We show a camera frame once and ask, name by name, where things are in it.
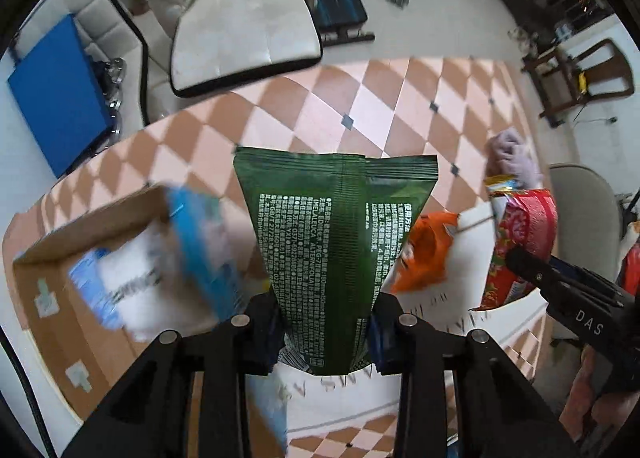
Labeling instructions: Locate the pink cloth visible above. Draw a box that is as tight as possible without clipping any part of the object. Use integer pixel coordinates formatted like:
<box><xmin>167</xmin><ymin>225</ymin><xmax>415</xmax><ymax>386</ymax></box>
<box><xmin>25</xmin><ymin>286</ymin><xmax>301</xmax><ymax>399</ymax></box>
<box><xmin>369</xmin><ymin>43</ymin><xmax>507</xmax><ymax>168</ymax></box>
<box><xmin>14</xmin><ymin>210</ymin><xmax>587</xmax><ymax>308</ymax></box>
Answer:
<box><xmin>487</xmin><ymin>128</ymin><xmax>544</xmax><ymax>189</ymax></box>

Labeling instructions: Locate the checkered tablecloth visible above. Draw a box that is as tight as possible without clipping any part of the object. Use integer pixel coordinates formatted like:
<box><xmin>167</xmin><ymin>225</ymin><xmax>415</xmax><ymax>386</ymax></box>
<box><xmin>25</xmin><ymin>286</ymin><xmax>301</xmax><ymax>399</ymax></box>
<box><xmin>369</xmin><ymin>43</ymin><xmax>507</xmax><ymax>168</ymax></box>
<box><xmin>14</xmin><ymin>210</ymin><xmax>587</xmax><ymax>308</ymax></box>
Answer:
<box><xmin>2</xmin><ymin>56</ymin><xmax>551</xmax><ymax>458</ymax></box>

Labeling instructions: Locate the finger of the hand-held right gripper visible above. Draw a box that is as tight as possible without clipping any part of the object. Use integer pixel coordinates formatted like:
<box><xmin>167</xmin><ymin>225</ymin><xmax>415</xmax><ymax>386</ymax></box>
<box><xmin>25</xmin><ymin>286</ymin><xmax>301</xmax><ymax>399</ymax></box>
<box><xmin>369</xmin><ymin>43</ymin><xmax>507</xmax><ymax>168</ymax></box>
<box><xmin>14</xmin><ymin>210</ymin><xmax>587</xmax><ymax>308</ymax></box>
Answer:
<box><xmin>504</xmin><ymin>247</ymin><xmax>626</xmax><ymax>309</ymax></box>

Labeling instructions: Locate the white cushioned chair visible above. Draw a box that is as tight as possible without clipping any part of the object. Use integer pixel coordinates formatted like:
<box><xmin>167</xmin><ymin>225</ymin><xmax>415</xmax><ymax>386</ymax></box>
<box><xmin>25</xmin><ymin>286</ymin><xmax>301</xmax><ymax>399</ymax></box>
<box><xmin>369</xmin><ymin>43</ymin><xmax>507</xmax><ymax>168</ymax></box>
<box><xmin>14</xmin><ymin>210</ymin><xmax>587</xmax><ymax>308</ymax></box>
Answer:
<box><xmin>169</xmin><ymin>0</ymin><xmax>325</xmax><ymax>98</ymax></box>

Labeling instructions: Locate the brown cardboard box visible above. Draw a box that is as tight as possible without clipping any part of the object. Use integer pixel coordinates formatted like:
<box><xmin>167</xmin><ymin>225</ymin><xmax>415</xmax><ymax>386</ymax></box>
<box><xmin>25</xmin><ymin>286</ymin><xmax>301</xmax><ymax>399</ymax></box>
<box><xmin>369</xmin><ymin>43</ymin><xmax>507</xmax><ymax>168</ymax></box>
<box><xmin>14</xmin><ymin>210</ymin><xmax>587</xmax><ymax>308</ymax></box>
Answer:
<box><xmin>12</xmin><ymin>184</ymin><xmax>273</xmax><ymax>420</ymax></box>

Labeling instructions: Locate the blue tissue packet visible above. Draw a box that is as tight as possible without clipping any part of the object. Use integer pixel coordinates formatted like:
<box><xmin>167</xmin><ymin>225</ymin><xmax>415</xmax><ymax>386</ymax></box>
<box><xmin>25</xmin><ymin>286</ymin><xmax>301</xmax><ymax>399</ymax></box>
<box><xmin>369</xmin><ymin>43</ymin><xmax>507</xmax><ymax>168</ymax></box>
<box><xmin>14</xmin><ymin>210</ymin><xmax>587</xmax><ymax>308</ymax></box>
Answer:
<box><xmin>166</xmin><ymin>186</ymin><xmax>247</xmax><ymax>325</ymax></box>

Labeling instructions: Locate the white lettered box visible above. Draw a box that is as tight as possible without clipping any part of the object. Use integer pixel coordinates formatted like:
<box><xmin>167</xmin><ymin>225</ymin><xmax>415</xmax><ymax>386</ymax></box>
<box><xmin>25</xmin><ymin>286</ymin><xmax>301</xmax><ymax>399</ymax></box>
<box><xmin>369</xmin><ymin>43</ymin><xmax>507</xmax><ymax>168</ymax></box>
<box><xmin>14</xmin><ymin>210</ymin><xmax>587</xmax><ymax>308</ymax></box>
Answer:
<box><xmin>247</xmin><ymin>200</ymin><xmax>551</xmax><ymax>458</ymax></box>

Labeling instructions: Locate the yellow snack packet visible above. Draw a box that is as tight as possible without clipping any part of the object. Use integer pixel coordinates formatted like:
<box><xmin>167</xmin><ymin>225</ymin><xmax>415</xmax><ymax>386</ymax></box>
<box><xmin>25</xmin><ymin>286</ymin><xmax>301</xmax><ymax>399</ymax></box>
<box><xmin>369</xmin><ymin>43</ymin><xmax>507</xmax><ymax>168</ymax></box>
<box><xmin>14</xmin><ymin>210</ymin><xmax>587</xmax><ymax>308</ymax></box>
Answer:
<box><xmin>483</xmin><ymin>175</ymin><xmax>522</xmax><ymax>197</ymax></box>

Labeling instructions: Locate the white leather sofa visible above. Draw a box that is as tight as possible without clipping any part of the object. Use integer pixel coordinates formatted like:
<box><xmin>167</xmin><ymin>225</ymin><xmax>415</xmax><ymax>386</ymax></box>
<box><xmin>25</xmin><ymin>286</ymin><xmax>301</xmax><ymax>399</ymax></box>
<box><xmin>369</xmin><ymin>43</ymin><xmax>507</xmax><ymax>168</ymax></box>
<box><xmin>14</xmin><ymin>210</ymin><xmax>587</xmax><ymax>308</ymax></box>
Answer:
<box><xmin>12</xmin><ymin>0</ymin><xmax>151</xmax><ymax>143</ymax></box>

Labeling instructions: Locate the orange snack packet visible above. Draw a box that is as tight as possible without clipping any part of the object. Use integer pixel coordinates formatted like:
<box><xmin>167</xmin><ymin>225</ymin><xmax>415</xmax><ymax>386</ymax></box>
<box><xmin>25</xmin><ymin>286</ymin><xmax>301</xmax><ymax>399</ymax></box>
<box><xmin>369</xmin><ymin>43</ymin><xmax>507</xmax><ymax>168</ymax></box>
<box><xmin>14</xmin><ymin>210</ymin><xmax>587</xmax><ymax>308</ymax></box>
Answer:
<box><xmin>389</xmin><ymin>212</ymin><xmax>461</xmax><ymax>295</ymax></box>

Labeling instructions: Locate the person's right forearm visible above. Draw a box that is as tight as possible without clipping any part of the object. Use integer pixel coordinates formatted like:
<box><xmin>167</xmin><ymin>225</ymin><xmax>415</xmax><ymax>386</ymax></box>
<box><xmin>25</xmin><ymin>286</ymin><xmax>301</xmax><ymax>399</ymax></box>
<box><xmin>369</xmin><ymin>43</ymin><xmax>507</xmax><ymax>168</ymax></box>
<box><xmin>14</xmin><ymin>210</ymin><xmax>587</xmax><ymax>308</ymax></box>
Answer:
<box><xmin>559</xmin><ymin>350</ymin><xmax>640</xmax><ymax>445</ymax></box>

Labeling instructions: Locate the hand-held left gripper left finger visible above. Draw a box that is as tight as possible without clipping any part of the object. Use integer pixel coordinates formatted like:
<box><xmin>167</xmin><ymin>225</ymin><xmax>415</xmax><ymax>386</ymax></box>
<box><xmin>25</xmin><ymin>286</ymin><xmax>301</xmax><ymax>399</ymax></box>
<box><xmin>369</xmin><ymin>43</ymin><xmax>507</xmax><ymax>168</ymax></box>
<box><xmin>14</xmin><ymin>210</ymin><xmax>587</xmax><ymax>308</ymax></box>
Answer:
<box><xmin>62</xmin><ymin>294</ymin><xmax>287</xmax><ymax>458</ymax></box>

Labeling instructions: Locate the chrome dumbbell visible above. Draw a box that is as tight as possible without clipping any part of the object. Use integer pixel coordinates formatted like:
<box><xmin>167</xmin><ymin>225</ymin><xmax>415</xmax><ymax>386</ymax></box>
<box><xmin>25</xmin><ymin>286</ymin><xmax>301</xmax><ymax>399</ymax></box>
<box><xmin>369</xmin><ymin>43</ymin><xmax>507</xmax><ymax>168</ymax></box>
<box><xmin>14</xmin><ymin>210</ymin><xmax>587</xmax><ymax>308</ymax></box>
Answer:
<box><xmin>92</xmin><ymin>56</ymin><xmax>130</xmax><ymax>141</ymax></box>

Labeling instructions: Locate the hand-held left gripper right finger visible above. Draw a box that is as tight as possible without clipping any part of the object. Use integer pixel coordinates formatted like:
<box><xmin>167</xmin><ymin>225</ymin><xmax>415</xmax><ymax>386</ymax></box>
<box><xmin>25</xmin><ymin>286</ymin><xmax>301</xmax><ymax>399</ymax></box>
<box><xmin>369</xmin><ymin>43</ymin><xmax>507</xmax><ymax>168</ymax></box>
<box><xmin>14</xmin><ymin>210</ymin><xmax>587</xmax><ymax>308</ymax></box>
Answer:
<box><xmin>371</xmin><ymin>296</ymin><xmax>572</xmax><ymax>458</ymax></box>

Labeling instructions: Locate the dark wooden chair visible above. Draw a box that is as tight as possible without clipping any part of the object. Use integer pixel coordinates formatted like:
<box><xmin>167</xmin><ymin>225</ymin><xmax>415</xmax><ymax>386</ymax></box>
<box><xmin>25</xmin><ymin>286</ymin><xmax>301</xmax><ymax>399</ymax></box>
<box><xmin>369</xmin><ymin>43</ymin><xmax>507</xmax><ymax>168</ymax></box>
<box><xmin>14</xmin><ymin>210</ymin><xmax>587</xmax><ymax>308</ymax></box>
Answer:
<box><xmin>520</xmin><ymin>38</ymin><xmax>634</xmax><ymax>127</ymax></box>

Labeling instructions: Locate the beige chair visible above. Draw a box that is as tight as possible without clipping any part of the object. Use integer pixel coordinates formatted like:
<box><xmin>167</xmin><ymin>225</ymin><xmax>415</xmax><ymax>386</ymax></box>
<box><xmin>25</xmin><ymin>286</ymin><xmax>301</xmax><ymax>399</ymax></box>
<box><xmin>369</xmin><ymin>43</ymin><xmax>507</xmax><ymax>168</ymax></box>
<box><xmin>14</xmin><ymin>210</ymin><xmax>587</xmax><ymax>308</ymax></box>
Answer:
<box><xmin>547</xmin><ymin>163</ymin><xmax>624</xmax><ymax>341</ymax></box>

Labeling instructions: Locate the blue flat box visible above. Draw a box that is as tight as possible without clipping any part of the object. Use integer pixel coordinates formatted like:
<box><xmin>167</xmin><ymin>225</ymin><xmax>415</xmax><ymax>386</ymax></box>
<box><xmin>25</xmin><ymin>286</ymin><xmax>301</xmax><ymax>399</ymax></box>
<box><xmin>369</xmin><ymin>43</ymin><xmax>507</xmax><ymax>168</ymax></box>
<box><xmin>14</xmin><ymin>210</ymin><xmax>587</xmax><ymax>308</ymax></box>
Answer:
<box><xmin>7</xmin><ymin>15</ymin><xmax>114</xmax><ymax>179</ymax></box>

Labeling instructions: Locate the red floral packet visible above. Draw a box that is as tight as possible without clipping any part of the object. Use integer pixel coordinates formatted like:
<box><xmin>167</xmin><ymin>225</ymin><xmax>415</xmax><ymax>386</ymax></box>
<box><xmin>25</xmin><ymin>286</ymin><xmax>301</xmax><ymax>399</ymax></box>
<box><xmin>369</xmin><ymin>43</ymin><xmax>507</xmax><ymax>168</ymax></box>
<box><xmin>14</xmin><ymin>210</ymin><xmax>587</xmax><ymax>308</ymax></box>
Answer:
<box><xmin>470</xmin><ymin>188</ymin><xmax>559</xmax><ymax>313</ymax></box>

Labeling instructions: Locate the white and blue packet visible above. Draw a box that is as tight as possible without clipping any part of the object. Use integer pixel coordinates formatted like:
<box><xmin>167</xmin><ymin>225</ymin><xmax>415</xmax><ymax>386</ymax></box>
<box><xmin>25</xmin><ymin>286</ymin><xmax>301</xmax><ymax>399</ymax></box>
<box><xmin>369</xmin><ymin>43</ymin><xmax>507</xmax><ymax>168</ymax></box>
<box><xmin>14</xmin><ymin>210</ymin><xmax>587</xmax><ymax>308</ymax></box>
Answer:
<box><xmin>67</xmin><ymin>233</ymin><xmax>223</xmax><ymax>345</ymax></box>

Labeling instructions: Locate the green printed packet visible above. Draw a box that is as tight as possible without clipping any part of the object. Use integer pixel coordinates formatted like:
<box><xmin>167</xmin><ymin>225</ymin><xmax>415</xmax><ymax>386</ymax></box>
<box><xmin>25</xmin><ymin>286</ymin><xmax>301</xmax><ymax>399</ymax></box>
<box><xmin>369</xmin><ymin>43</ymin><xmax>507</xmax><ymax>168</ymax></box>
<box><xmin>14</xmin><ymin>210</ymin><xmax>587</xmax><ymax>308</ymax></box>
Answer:
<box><xmin>233</xmin><ymin>147</ymin><xmax>439</xmax><ymax>377</ymax></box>

